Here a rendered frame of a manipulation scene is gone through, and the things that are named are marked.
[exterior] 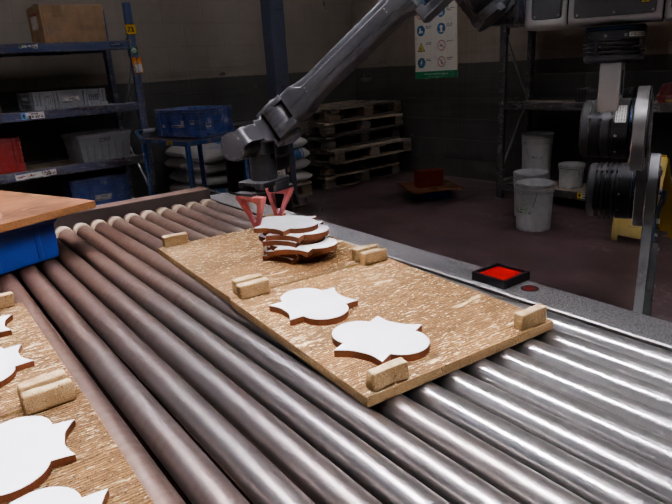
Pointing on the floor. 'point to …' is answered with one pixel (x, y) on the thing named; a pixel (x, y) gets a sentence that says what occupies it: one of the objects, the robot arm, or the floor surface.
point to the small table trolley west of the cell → (185, 152)
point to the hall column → (278, 68)
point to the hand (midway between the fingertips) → (267, 220)
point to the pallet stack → (353, 142)
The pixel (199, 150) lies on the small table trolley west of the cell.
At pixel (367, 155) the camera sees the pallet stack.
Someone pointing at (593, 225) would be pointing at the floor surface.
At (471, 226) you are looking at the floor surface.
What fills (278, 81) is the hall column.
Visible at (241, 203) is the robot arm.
